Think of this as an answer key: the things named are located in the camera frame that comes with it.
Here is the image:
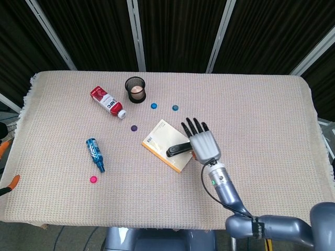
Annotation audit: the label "grey black right robot hand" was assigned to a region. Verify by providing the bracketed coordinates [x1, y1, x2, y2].
[181, 117, 221, 165]

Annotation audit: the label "grey metal frame post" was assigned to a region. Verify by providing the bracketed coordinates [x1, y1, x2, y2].
[25, 0, 77, 71]
[289, 25, 335, 77]
[0, 92, 22, 112]
[206, 0, 237, 74]
[126, 0, 147, 72]

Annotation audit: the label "black mesh pen cup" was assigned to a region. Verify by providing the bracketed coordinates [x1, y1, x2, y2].
[124, 76, 147, 104]

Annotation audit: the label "blue plastic bottle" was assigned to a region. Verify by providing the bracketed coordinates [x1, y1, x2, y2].
[85, 138, 106, 174]

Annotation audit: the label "red NFC juice bottle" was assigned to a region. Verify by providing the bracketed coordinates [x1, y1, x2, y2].
[90, 86, 127, 119]

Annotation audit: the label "black stapler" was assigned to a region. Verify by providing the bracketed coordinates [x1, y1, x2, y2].
[166, 142, 193, 158]

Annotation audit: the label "beige ball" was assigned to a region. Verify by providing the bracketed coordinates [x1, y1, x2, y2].
[130, 85, 142, 100]

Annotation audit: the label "grey-blue robot torso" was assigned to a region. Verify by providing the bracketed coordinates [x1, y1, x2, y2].
[104, 226, 218, 251]

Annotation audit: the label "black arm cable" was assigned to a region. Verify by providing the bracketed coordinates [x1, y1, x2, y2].
[200, 163, 253, 218]

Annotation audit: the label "black orange-tipped left robot hand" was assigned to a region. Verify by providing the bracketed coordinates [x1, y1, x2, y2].
[0, 122, 21, 197]

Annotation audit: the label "yellow-and-white book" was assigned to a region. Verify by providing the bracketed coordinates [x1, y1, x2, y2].
[142, 119, 194, 174]

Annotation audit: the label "beige woven tablecloth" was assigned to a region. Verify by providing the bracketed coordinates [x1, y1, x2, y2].
[0, 70, 335, 231]

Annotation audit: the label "black velcro strap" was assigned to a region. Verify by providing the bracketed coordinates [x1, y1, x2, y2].
[249, 216, 265, 240]

